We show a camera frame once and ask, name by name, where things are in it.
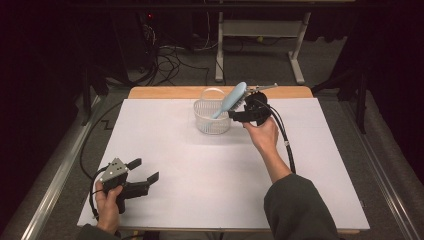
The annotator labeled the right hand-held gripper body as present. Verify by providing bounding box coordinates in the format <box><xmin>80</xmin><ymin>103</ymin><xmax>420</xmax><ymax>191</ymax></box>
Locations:
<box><xmin>243</xmin><ymin>82</ymin><xmax>279</xmax><ymax>127</ymax></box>

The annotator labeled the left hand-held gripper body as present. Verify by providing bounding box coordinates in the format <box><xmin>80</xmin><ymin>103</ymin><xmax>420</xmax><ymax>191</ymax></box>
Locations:
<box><xmin>99</xmin><ymin>157</ymin><xmax>151</xmax><ymax>215</ymax></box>

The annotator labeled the light blue hairbrush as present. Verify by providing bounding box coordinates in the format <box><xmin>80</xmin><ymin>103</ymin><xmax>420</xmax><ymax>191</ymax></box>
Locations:
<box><xmin>211</xmin><ymin>81</ymin><xmax>249</xmax><ymax>120</ymax></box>

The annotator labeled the white plastic basket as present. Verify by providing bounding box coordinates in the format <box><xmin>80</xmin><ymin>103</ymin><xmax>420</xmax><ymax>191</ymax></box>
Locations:
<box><xmin>193</xmin><ymin>87</ymin><xmax>233</xmax><ymax>136</ymax></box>

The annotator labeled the person's right hand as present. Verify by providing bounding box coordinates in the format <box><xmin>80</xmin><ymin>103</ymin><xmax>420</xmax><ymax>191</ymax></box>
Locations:
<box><xmin>242</xmin><ymin>116</ymin><xmax>281</xmax><ymax>158</ymax></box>

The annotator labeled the person's left hand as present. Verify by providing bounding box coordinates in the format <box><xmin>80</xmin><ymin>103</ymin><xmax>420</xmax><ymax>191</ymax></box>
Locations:
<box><xmin>94</xmin><ymin>179</ymin><xmax>125</xmax><ymax>235</ymax></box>

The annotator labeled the white table cover sheet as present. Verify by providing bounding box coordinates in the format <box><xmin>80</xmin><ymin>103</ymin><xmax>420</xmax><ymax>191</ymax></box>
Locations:
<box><xmin>77</xmin><ymin>97</ymin><xmax>370</xmax><ymax>232</ymax></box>

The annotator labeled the black metal stand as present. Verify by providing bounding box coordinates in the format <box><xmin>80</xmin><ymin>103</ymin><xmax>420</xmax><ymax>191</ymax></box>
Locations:
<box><xmin>79</xmin><ymin>63</ymin><xmax>111</xmax><ymax>127</ymax></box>
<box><xmin>311</xmin><ymin>64</ymin><xmax>372</xmax><ymax>135</ymax></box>

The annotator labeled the dark computer tower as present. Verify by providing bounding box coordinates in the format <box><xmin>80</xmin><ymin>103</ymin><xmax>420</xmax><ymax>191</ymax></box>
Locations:
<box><xmin>109</xmin><ymin>9</ymin><xmax>158</xmax><ymax>74</ymax></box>

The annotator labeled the left hand-held gripper black cable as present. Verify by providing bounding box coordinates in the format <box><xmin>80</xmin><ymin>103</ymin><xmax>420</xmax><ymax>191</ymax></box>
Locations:
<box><xmin>88</xmin><ymin>164</ymin><xmax>112</xmax><ymax>222</ymax></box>

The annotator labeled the hand-held gripper black cable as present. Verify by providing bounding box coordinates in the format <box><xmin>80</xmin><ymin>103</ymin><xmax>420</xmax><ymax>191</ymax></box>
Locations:
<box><xmin>88</xmin><ymin>164</ymin><xmax>112</xmax><ymax>222</ymax></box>
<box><xmin>259</xmin><ymin>98</ymin><xmax>297</xmax><ymax>175</ymax></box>

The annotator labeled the long black floor cable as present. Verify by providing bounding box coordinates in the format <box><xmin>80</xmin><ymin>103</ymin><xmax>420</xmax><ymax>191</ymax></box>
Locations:
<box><xmin>79</xmin><ymin>99</ymin><xmax>125</xmax><ymax>181</ymax></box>

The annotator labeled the right hand-held gripper black cable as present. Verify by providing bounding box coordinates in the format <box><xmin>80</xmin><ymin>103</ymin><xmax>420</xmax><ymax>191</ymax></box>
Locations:
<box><xmin>259</xmin><ymin>98</ymin><xmax>297</xmax><ymax>175</ymax></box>

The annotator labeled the aluminium floor rail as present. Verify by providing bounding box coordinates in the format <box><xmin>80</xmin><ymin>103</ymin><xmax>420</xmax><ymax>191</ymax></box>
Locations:
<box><xmin>339</xmin><ymin>99</ymin><xmax>424</xmax><ymax>240</ymax></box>
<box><xmin>19</xmin><ymin>94</ymin><xmax>103</xmax><ymax>240</ymax></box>

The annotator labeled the white metal desk frame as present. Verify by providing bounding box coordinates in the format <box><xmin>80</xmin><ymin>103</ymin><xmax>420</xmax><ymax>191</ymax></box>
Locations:
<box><xmin>214</xmin><ymin>11</ymin><xmax>313</xmax><ymax>86</ymax></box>

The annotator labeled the tangle of floor cables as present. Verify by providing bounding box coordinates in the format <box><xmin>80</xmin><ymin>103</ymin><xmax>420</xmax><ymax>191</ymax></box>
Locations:
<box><xmin>133</xmin><ymin>19</ymin><xmax>212</xmax><ymax>88</ymax></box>

